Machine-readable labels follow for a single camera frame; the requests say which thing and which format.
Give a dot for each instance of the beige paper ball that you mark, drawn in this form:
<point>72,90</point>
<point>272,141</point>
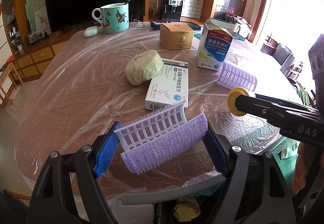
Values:
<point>143,67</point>

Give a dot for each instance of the broken purple hair roller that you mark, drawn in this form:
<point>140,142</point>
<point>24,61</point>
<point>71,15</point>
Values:
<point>158,137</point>

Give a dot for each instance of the tan cosmetic box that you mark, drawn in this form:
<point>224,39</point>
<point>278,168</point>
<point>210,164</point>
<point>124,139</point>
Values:
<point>176,38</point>

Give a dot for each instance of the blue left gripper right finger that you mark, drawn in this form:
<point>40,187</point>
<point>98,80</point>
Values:
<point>217,147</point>

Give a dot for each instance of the white medicine box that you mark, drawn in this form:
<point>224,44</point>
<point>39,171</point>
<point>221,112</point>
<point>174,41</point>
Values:
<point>169,86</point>

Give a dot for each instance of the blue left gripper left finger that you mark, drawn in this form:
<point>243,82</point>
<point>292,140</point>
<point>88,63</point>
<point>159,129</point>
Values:
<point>104,148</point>

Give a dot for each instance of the wooden tv cabinet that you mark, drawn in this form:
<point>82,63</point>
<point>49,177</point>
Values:
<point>32,61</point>

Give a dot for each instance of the black coffee machine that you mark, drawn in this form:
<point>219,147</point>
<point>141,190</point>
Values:
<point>170,10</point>

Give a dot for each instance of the blue white medicine carton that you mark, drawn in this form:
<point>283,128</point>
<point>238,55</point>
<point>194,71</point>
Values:
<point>214,45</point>

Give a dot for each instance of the small wooden side table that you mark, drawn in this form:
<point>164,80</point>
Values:
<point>10,81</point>

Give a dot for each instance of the yellow bottle cap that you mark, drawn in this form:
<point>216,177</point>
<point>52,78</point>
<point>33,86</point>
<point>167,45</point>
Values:
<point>233,95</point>

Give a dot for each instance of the person right hand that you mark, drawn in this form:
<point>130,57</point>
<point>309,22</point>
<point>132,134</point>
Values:
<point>299,176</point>

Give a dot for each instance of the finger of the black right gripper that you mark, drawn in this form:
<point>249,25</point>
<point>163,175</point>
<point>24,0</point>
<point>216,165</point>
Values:
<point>278,112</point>

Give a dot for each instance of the teal patterned mug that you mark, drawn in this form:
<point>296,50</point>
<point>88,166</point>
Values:
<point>113,18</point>

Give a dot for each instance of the black lined trash bin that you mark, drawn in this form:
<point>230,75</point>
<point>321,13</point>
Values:
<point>181,210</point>

